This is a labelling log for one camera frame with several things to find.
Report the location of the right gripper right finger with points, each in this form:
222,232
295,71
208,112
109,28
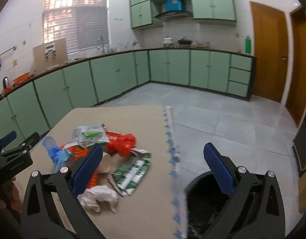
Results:
237,182

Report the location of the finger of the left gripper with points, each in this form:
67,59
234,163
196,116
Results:
7,139
30,142

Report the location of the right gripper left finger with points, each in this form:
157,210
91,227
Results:
40,217

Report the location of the blue plastic bag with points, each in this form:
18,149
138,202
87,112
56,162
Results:
57,155

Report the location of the white tissue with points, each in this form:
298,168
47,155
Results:
90,199

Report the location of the orange foam fruit net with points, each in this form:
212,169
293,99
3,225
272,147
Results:
83,163

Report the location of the silver green snack wrapper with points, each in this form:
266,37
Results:
87,136

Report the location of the red paper cup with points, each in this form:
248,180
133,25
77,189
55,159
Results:
110,163

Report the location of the green white torn packet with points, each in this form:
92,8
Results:
130,174

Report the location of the red plastic bag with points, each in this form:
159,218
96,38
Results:
120,143

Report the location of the green lower kitchen cabinets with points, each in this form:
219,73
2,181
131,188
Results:
39,103

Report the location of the black trash bin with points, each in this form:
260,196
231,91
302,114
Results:
205,202

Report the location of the person's left hand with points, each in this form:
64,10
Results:
12,193

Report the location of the steel kettle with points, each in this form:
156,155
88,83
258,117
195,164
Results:
6,83

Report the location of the orange basin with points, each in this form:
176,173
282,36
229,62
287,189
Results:
21,79

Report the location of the black glass cabinet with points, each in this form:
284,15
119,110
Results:
299,147

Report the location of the cardboard box with scale picture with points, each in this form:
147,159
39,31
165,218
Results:
49,55

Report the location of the wooden door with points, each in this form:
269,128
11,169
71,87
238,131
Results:
271,51
296,100

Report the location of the sink faucet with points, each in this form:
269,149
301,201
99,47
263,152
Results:
101,45

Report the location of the window with blinds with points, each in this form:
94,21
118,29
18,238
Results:
80,22

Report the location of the green bottle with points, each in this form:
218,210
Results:
248,45

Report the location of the white cooking pot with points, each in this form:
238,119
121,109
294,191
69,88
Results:
168,42

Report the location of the black wok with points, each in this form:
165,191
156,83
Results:
184,42

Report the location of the range hood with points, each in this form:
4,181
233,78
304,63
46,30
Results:
173,15

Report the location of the blue box above hood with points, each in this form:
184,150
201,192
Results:
174,5

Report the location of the wall towel bar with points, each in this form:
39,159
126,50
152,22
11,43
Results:
11,49

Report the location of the green upper wall cabinets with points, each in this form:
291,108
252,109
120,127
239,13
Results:
146,14

